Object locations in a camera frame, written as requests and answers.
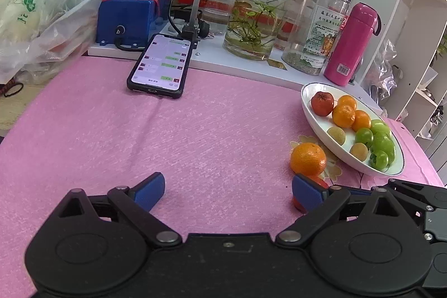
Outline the dark green tomato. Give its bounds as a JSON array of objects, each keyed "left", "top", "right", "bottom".
[
  {"left": 369, "top": 151, "right": 389, "bottom": 171},
  {"left": 355, "top": 128, "right": 374, "bottom": 148}
]

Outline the red fruit on cloth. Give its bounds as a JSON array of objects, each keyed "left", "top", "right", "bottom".
[{"left": 292, "top": 174, "right": 329, "bottom": 214}]

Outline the orange tangerine on cloth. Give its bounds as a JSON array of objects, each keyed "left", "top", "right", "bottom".
[{"left": 289, "top": 142, "right": 327, "bottom": 176}]

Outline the tan longan front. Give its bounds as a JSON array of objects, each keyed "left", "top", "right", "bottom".
[{"left": 349, "top": 143, "right": 369, "bottom": 162}]

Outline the tan longan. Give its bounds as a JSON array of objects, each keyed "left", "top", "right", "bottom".
[
  {"left": 327, "top": 126, "right": 346, "bottom": 146},
  {"left": 349, "top": 143, "right": 369, "bottom": 162}
]

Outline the tan longan back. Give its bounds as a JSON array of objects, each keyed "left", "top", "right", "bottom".
[{"left": 327, "top": 126, "right": 346, "bottom": 146}]

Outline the white round plate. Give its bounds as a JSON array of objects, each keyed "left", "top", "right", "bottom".
[{"left": 301, "top": 82, "right": 405, "bottom": 178}]

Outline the light green fruit front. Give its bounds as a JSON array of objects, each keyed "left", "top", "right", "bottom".
[{"left": 371, "top": 132, "right": 396, "bottom": 165}]

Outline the light green fruit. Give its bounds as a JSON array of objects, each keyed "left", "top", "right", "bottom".
[
  {"left": 371, "top": 132, "right": 396, "bottom": 165},
  {"left": 370, "top": 120, "right": 392, "bottom": 138}
]

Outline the orange tangerine plate left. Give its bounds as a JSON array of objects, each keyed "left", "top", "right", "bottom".
[{"left": 332, "top": 104, "right": 355, "bottom": 128}]

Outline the orange tangerine plate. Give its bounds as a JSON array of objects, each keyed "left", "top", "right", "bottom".
[
  {"left": 351, "top": 110, "right": 371, "bottom": 132},
  {"left": 332, "top": 104, "right": 355, "bottom": 128},
  {"left": 337, "top": 94, "right": 357, "bottom": 110}
]

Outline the orange tangerine plate front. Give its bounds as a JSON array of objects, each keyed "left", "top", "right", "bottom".
[{"left": 351, "top": 110, "right": 371, "bottom": 132}]

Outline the light green fruit back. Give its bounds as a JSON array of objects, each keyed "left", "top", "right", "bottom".
[{"left": 370, "top": 120, "right": 392, "bottom": 138}]

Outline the red fruit in plate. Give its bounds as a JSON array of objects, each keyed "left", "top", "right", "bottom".
[{"left": 311, "top": 92, "right": 335, "bottom": 117}]

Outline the pink floral tablecloth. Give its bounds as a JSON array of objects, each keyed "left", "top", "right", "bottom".
[{"left": 0, "top": 54, "right": 445, "bottom": 298}]

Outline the orange tangerine plate back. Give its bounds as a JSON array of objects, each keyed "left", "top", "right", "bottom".
[{"left": 337, "top": 94, "right": 357, "bottom": 110}]

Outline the black smartphone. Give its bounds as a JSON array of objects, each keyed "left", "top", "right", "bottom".
[{"left": 127, "top": 34, "right": 193, "bottom": 99}]

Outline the clear plastic bag right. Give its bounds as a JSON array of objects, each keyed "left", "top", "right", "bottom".
[{"left": 362, "top": 39, "right": 403, "bottom": 107}]

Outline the clear plastic bag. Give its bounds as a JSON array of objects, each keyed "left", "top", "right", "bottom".
[
  {"left": 1, "top": 0, "right": 102, "bottom": 83},
  {"left": 362, "top": 39, "right": 403, "bottom": 107}
]

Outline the white shelving unit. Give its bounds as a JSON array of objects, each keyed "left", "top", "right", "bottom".
[{"left": 348, "top": 0, "right": 447, "bottom": 187}]

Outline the pink thermos bottle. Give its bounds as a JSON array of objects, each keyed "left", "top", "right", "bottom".
[{"left": 324, "top": 2, "right": 382, "bottom": 86}]

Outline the white shelf board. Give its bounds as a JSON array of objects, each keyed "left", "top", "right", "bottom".
[{"left": 87, "top": 22, "right": 384, "bottom": 114}]

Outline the grey metal lever stand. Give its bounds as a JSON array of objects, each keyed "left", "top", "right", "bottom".
[{"left": 181, "top": 0, "right": 210, "bottom": 49}]

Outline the blue machine box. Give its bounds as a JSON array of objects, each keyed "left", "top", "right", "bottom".
[{"left": 96, "top": 0, "right": 171, "bottom": 48}]

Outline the clear jar with label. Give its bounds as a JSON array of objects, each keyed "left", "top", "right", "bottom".
[{"left": 282, "top": 0, "right": 351, "bottom": 76}]

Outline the clear plastic bag left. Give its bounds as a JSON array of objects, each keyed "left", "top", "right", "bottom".
[{"left": 1, "top": 0, "right": 102, "bottom": 83}]

